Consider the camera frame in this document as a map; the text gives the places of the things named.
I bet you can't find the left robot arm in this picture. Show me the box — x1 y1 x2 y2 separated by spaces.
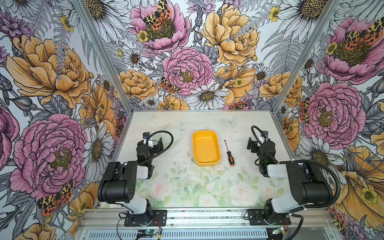
97 140 164 227

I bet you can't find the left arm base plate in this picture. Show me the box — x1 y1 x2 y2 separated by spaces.
124 210 168 227

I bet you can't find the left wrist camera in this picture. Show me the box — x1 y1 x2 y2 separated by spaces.
143 132 151 140

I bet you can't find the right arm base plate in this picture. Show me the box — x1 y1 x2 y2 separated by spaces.
244 209 291 226

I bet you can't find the green circuit board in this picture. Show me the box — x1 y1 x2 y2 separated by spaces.
272 227 286 235
136 230 158 239

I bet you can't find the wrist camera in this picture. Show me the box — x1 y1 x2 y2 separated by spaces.
143 132 151 140
261 131 269 143

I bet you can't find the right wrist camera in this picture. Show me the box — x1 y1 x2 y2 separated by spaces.
261 131 269 143

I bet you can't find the green circuit board left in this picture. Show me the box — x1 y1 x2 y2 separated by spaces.
136 230 158 239

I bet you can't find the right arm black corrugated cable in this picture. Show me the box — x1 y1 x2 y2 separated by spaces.
250 125 342 209

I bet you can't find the black orange screwdriver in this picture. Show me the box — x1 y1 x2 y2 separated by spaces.
224 140 235 167

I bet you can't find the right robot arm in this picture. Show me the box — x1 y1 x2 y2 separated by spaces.
245 139 335 226

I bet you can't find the yellow plastic bin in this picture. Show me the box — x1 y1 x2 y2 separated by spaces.
193 130 221 167

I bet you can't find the green circuit board right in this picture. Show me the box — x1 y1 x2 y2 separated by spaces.
272 227 286 235

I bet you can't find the aluminium front rail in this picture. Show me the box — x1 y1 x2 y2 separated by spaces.
76 207 342 240

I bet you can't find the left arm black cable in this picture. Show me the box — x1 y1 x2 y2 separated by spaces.
138 130 175 166

